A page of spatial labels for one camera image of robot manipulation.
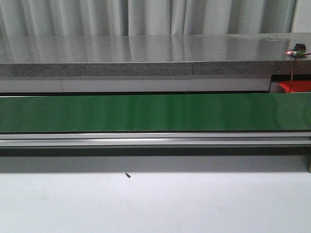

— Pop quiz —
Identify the green conveyor belt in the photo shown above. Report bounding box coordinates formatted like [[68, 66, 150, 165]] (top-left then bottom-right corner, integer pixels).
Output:
[[0, 93, 311, 133]]

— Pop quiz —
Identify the aluminium conveyor frame rail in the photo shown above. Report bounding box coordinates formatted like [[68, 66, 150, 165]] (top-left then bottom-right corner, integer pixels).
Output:
[[0, 132, 311, 147]]

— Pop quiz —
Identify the red black wire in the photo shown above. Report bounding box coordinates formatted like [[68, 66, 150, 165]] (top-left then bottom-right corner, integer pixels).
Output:
[[288, 53, 311, 93]]

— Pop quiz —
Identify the grey stone counter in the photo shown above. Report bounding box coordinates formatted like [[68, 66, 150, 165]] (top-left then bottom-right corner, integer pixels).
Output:
[[0, 33, 311, 77]]

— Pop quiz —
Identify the small black sensor box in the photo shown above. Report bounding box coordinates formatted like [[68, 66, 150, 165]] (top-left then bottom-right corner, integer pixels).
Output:
[[294, 43, 306, 52]]

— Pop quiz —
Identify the grey pleated curtain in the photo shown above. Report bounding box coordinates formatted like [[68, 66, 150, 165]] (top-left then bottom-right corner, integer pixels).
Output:
[[0, 0, 296, 36]]

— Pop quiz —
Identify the small green circuit board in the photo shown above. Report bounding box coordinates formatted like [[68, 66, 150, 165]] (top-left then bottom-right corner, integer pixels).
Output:
[[285, 50, 311, 57]]

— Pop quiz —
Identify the red plastic tray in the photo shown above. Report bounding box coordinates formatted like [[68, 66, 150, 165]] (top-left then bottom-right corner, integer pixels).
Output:
[[278, 81, 311, 93]]

